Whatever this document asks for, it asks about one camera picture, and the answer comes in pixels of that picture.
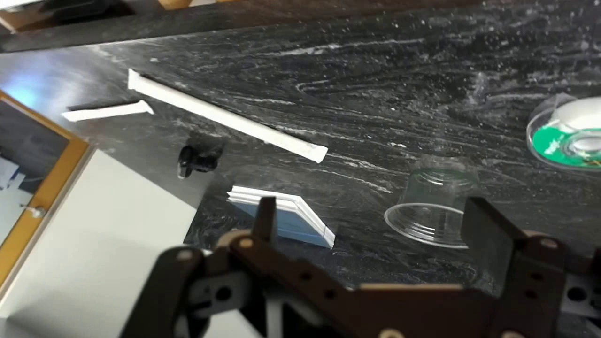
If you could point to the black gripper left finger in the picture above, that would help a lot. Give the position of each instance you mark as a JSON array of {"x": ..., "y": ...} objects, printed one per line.
[{"x": 181, "y": 282}]

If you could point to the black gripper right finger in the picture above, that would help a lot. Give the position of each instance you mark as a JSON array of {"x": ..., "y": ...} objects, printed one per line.
[{"x": 532, "y": 274}]

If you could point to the clear plastic cup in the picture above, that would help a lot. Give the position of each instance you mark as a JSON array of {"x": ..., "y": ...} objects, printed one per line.
[{"x": 425, "y": 216}]

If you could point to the black binder clip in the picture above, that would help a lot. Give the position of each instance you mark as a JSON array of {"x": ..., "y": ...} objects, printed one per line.
[{"x": 199, "y": 156}]

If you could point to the wooden framed glass door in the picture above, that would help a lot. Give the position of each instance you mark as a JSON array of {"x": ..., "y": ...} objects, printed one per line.
[{"x": 44, "y": 188}]

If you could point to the white paper strip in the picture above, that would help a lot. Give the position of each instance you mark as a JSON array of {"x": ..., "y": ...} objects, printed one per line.
[
  {"x": 226, "y": 115},
  {"x": 106, "y": 111}
]

